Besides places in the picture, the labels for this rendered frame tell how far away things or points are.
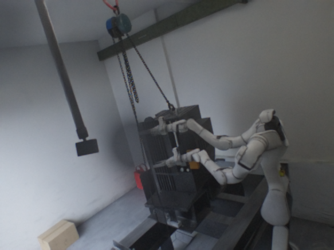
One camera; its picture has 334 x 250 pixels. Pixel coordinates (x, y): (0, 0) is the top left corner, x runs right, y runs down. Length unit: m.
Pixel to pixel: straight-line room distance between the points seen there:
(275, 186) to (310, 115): 1.42
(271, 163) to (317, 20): 1.59
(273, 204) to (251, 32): 1.86
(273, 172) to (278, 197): 0.13
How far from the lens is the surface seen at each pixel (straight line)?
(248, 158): 1.21
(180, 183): 2.22
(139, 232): 2.34
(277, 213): 1.54
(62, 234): 3.78
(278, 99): 2.78
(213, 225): 2.28
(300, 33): 2.66
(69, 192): 4.06
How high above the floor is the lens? 1.98
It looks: 11 degrees down
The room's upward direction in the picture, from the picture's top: 15 degrees counter-clockwise
